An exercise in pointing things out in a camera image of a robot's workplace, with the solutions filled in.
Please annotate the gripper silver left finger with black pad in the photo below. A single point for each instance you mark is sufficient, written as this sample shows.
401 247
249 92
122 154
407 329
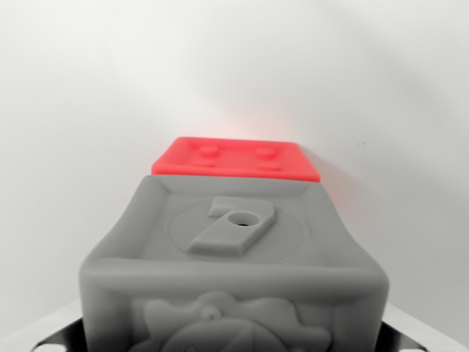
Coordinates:
55 335

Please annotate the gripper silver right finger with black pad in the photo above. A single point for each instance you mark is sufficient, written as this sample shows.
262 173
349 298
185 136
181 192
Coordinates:
414 337

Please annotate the gray embossed rubber cube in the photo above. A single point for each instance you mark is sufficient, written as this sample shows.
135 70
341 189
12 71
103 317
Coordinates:
234 271

